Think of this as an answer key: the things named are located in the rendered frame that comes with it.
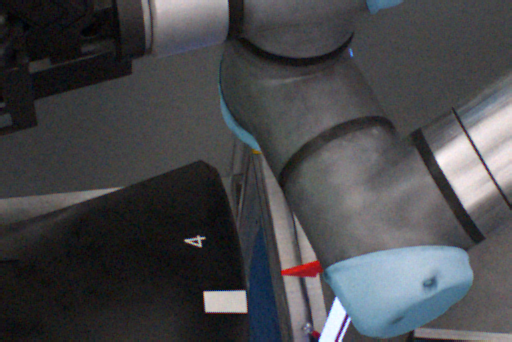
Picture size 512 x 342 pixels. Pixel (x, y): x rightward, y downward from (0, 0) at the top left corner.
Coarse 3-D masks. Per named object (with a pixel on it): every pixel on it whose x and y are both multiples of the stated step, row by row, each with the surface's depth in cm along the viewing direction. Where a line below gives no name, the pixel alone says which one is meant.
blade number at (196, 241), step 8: (176, 232) 82; (184, 232) 82; (192, 232) 82; (200, 232) 82; (208, 232) 83; (184, 240) 82; (192, 240) 82; (200, 240) 82; (208, 240) 82; (184, 248) 82; (192, 248) 82; (200, 248) 82; (208, 248) 82
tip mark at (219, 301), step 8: (208, 296) 81; (216, 296) 81; (224, 296) 81; (232, 296) 81; (240, 296) 81; (208, 304) 81; (216, 304) 81; (224, 304) 81; (232, 304) 81; (240, 304) 81; (240, 312) 81
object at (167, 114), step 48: (432, 0) 173; (480, 0) 174; (384, 48) 184; (432, 48) 186; (480, 48) 188; (96, 96) 183; (144, 96) 185; (192, 96) 188; (384, 96) 197; (432, 96) 200; (0, 144) 191; (48, 144) 193; (96, 144) 196; (144, 144) 199; (192, 144) 202; (0, 192) 206; (48, 192) 209
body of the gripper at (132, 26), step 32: (96, 0) 53; (128, 0) 52; (0, 32) 50; (32, 32) 53; (64, 32) 53; (96, 32) 55; (128, 32) 53; (0, 64) 50; (32, 64) 55; (64, 64) 56; (96, 64) 57; (128, 64) 58; (0, 96) 55; (32, 96) 54; (0, 128) 56
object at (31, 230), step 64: (128, 192) 83; (192, 192) 84; (0, 256) 79; (64, 256) 80; (128, 256) 81; (192, 256) 82; (0, 320) 76; (64, 320) 77; (128, 320) 79; (192, 320) 80
